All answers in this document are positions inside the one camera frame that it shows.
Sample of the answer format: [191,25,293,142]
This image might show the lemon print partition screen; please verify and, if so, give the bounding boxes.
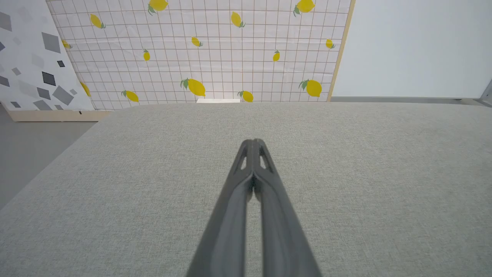
[45,0,356,112]

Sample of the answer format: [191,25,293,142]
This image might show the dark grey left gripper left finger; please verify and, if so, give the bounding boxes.
[186,139,255,277]

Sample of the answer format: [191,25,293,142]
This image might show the grey diamond print partition screen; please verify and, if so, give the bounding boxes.
[0,0,113,123]

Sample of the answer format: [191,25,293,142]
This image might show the grey metal frame piece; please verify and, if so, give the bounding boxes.
[480,78,492,108]

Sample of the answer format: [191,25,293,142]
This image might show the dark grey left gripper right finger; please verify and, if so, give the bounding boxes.
[253,138,322,277]

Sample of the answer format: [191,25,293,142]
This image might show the grey fabric sofa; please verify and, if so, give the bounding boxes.
[0,101,492,277]

